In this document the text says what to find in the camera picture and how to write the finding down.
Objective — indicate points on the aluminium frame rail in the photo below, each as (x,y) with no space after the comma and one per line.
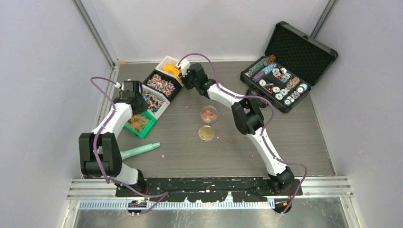
(91,20)

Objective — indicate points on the white bin with wrapped candies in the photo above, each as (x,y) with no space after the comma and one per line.
(157,102)

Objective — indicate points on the mint green pen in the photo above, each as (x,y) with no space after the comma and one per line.
(139,150)

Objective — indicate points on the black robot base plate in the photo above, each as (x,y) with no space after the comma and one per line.
(208,190)

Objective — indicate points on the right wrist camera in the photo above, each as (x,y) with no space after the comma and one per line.
(183,65)

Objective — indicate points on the clear plastic jar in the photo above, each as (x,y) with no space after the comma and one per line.
(209,115)

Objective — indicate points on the gold jar lid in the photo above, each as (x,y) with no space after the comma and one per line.
(206,133)

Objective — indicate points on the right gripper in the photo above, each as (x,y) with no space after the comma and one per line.
(184,79)

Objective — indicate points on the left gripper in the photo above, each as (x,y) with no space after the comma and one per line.
(143,109)

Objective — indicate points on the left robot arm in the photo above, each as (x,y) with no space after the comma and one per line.
(100,156)

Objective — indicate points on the black bin with lollipops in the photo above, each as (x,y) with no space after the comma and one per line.
(160,82)

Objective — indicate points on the orange plastic scoop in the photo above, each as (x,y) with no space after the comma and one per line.
(171,69)

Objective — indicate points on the green bin with candies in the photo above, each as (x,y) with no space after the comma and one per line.
(140,124)

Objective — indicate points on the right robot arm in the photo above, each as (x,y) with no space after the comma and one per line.
(248,120)

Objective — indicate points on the black poker chip case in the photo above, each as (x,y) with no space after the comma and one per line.
(293,62)

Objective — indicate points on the white bin with gummy candies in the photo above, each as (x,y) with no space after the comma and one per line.
(168,60)

